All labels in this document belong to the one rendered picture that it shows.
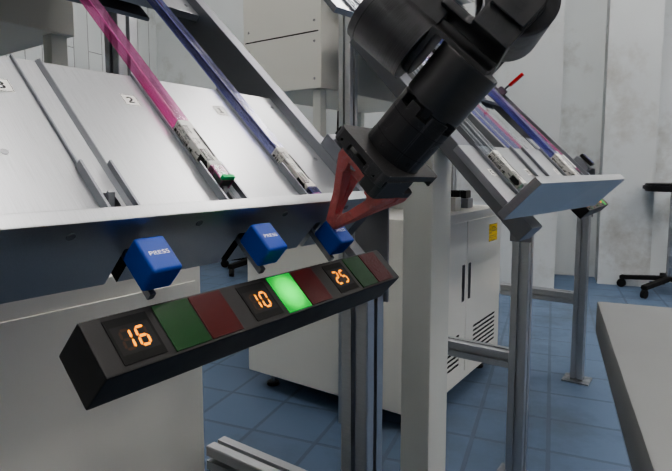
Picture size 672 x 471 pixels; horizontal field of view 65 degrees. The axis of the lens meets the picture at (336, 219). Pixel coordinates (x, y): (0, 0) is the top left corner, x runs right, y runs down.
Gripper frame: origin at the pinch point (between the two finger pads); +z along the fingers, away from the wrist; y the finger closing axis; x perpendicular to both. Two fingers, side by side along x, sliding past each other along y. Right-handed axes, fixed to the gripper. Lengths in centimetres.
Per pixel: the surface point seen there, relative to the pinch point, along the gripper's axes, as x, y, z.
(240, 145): -12.1, 3.6, 1.5
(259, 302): 5.6, 13.5, 2.3
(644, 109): -38, -343, -30
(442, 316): 9.3, -41.6, 18.7
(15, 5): -70, 0, 23
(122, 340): 5.6, 25.1, 2.5
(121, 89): -19.1, 13.8, 1.8
